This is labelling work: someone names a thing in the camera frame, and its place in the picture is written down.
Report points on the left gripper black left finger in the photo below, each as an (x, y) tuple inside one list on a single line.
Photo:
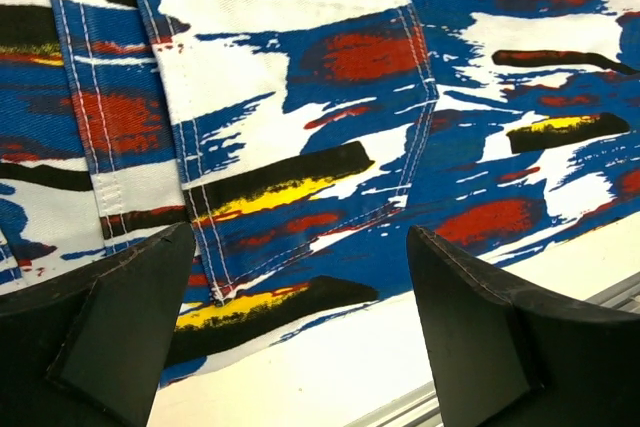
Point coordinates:
[(87, 348)]

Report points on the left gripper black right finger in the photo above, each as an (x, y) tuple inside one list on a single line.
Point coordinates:
[(510, 347)]

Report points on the blue white red patterned trousers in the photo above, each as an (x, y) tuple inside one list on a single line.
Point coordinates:
[(301, 139)]

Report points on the aluminium rail frame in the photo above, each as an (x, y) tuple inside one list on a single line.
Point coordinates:
[(500, 357)]

